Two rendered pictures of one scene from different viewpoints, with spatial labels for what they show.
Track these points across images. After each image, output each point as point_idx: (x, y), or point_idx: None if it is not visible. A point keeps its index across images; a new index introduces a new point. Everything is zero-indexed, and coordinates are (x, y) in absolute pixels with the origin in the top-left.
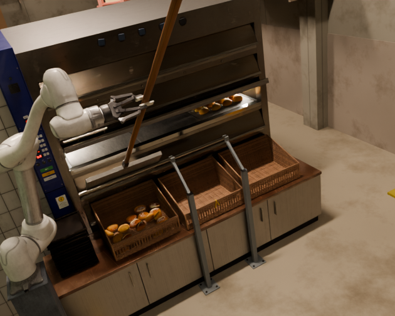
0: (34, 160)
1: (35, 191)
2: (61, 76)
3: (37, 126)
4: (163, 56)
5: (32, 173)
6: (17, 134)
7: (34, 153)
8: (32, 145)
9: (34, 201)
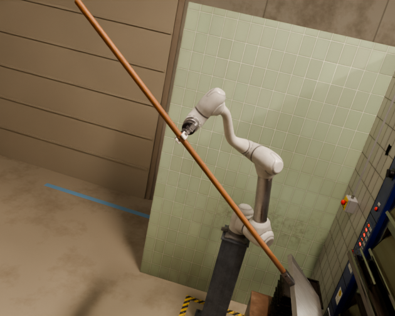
0: (260, 173)
1: (257, 195)
2: (208, 92)
3: (223, 125)
4: (131, 76)
5: (259, 181)
6: (271, 152)
7: (261, 168)
8: (225, 136)
9: (255, 201)
